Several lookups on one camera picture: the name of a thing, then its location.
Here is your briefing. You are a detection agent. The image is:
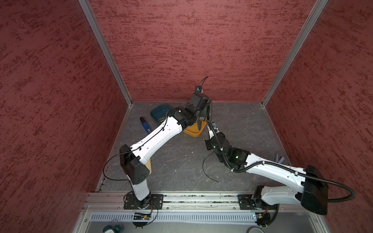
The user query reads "yellow calculator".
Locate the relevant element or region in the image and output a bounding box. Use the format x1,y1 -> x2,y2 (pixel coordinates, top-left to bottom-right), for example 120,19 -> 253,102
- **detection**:
145,159 -> 152,174

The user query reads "teal object below rail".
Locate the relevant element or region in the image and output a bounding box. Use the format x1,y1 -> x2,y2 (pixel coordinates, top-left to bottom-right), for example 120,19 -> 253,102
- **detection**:
103,219 -> 122,233

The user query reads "left corner aluminium post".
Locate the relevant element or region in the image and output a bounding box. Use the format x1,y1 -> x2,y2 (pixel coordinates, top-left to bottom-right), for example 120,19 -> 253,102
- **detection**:
78,0 -> 133,107

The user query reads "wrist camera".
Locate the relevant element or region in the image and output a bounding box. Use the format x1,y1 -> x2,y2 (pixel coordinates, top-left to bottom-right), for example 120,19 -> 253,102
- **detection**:
194,85 -> 203,93
207,121 -> 219,139

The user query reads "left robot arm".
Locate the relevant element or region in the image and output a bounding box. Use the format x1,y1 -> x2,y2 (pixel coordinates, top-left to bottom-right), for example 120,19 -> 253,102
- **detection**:
119,92 -> 212,209

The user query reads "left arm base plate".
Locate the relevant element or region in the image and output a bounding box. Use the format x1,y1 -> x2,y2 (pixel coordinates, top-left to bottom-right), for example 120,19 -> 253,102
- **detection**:
123,192 -> 164,210

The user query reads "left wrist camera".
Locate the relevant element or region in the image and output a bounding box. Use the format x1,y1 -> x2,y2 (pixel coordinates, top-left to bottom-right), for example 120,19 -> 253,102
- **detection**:
194,85 -> 203,93

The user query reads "aluminium front rail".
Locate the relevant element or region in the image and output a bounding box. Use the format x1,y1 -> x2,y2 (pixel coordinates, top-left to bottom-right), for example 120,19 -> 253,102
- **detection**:
84,191 -> 321,213

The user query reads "teal plastic bin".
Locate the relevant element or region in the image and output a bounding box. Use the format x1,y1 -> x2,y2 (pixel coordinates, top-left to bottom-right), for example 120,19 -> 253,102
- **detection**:
150,104 -> 174,125

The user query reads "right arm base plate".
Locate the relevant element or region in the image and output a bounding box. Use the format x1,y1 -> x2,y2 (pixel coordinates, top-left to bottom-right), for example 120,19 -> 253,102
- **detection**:
237,194 -> 277,211

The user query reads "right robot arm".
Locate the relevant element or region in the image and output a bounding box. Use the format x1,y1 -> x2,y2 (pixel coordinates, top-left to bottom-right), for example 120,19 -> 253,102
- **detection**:
206,132 -> 356,216

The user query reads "small blue grey clip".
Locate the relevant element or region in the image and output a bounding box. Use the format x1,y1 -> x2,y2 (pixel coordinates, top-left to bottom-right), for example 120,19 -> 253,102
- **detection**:
275,154 -> 285,164

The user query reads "right corner aluminium post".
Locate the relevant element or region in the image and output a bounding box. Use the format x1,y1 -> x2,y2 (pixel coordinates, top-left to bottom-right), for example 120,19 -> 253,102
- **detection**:
261,0 -> 328,108

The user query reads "black cable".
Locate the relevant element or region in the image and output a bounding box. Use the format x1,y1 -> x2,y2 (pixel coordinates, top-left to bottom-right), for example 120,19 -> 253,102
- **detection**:
202,150 -> 220,183

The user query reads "grey perforated cable spool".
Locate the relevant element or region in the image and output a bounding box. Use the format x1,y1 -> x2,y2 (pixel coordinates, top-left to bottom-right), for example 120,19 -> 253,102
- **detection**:
206,101 -> 212,122

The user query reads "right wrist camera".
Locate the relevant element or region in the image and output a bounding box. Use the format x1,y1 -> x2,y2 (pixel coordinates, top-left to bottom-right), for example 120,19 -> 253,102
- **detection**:
207,121 -> 219,139

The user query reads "yellow plastic bin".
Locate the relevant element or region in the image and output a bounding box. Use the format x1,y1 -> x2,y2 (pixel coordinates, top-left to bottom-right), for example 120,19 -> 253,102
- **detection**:
183,121 -> 207,137

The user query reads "corner aluminium post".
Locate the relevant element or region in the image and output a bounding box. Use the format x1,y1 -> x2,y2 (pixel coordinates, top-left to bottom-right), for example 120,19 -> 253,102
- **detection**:
261,0 -> 328,108
78,0 -> 133,107

